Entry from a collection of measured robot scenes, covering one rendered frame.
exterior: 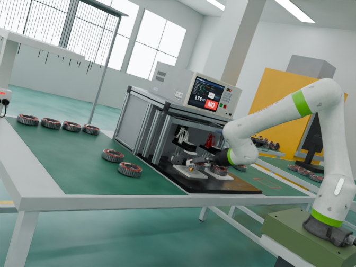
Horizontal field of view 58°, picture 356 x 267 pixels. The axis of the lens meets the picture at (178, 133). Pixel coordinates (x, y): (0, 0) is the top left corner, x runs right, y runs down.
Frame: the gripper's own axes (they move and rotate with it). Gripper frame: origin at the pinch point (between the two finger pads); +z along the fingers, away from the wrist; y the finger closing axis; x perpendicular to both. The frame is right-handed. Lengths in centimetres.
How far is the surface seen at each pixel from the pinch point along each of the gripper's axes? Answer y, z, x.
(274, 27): -516, 225, -412
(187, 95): 9.1, -3.8, -37.9
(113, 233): -5, 97, 39
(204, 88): -1.3, -7.9, -43.1
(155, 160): 20.7, 11.0, -1.6
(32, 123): 74, 52, -23
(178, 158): 1.0, 13.7, -5.2
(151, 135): 21.0, 13.8, -16.2
